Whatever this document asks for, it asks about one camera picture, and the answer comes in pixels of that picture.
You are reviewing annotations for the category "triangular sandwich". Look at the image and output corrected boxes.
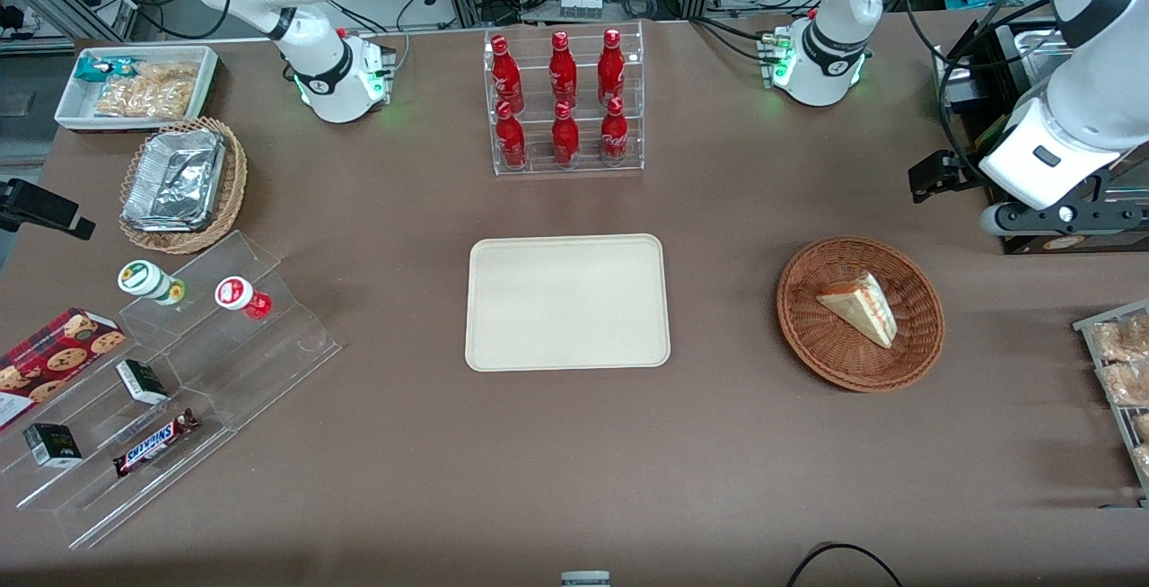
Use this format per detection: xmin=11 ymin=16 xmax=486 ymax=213
xmin=815 ymin=271 xmax=899 ymax=350

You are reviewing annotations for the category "brown wicker basket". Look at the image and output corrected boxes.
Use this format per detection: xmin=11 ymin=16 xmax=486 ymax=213
xmin=776 ymin=237 xmax=945 ymax=392

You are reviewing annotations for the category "beige plastic tray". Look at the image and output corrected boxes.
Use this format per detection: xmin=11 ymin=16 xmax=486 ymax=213
xmin=465 ymin=234 xmax=671 ymax=372

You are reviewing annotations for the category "light wicker basket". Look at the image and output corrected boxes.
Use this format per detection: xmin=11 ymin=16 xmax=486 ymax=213
xmin=118 ymin=117 xmax=249 ymax=255

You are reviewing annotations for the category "black food warmer appliance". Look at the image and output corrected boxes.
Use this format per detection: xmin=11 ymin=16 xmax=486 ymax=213
xmin=934 ymin=17 xmax=1149 ymax=256

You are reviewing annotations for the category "red cola bottle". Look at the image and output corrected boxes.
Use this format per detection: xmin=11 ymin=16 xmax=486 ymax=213
xmin=551 ymin=101 xmax=581 ymax=167
xmin=496 ymin=101 xmax=528 ymax=170
xmin=598 ymin=28 xmax=627 ymax=106
xmin=490 ymin=34 xmax=525 ymax=114
xmin=548 ymin=31 xmax=579 ymax=109
xmin=600 ymin=96 xmax=629 ymax=164

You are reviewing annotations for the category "clear acrylic bottle rack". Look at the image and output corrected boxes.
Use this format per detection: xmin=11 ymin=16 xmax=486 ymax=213
xmin=484 ymin=22 xmax=645 ymax=178

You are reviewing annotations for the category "clear acrylic stepped display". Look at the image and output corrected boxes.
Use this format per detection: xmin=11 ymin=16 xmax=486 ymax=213
xmin=0 ymin=230 xmax=343 ymax=551

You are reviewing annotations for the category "red lid drink cup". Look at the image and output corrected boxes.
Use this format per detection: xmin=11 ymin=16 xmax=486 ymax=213
xmin=215 ymin=276 xmax=273 ymax=321

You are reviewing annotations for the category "stack of foil trays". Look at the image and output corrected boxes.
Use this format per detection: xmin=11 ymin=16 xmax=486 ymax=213
xmin=121 ymin=127 xmax=227 ymax=233

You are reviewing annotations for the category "clear bag of crackers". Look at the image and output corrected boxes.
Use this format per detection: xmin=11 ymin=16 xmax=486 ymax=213
xmin=94 ymin=62 xmax=200 ymax=119

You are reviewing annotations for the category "green lid drink cup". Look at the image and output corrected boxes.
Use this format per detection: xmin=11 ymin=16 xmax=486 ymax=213
xmin=118 ymin=260 xmax=188 ymax=307

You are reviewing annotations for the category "small black carton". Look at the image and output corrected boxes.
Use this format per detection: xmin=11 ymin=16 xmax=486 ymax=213
xmin=23 ymin=423 xmax=83 ymax=469
xmin=116 ymin=359 xmax=170 ymax=407

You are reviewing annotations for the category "snickers chocolate bar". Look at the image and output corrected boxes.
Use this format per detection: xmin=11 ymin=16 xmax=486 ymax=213
xmin=112 ymin=408 xmax=201 ymax=478

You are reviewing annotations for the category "teal snack packet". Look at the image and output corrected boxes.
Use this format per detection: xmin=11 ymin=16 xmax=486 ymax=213
xmin=75 ymin=57 xmax=137 ymax=83

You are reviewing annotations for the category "white rectangular snack bin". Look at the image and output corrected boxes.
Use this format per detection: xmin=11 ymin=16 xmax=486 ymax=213
xmin=54 ymin=46 xmax=220 ymax=134

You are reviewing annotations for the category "red cookie box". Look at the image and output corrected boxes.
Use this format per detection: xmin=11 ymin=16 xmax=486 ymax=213
xmin=0 ymin=307 xmax=127 ymax=432

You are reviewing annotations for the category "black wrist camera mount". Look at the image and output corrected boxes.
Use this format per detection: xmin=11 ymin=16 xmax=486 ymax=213
xmin=998 ymin=167 xmax=1149 ymax=238

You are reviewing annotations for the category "grey wire bread rack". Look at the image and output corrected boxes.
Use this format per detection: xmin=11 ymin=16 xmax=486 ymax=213
xmin=1073 ymin=299 xmax=1149 ymax=509

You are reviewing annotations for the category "black cable loop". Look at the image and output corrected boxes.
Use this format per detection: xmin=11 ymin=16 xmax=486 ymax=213
xmin=786 ymin=542 xmax=904 ymax=587

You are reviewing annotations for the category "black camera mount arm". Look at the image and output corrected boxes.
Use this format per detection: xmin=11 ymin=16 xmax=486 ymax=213
xmin=0 ymin=179 xmax=97 ymax=241

